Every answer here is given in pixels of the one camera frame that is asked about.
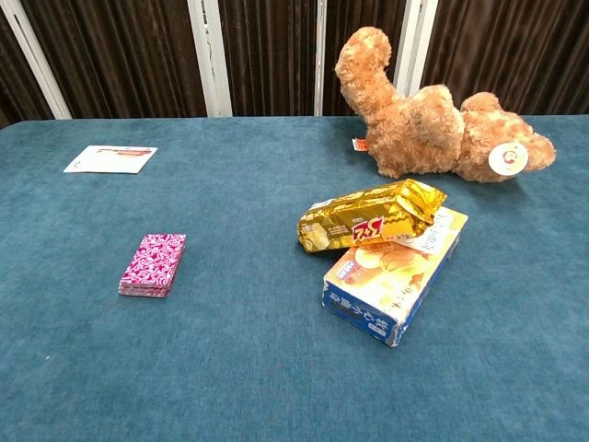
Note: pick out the white printed paper card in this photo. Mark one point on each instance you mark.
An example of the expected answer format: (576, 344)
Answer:
(108, 161)

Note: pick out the thin white frame post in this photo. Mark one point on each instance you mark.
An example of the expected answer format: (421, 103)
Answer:
(320, 55)

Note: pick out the pink patterned packet stack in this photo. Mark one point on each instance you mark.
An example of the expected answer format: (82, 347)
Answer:
(154, 262)

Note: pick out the brown plush teddy bear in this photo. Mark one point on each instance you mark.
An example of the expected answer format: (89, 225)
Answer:
(414, 124)

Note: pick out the gold foil snack bag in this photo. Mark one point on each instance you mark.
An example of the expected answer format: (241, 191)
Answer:
(368, 221)

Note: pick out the dark brown pleated curtain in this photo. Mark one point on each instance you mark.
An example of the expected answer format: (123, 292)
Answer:
(124, 55)

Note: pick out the teal velvet tablecloth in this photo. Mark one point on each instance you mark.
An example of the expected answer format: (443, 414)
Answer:
(239, 350)

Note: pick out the round white bear hangtag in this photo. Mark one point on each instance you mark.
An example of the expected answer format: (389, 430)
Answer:
(507, 158)

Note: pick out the blue and white biscuit box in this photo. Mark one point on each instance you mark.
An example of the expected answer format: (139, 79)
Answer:
(391, 285)

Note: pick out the white metal frame post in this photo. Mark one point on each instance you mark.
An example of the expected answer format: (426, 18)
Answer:
(32, 55)
(209, 55)
(416, 41)

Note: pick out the orange sewn bear label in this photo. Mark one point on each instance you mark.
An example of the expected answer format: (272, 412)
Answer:
(359, 144)

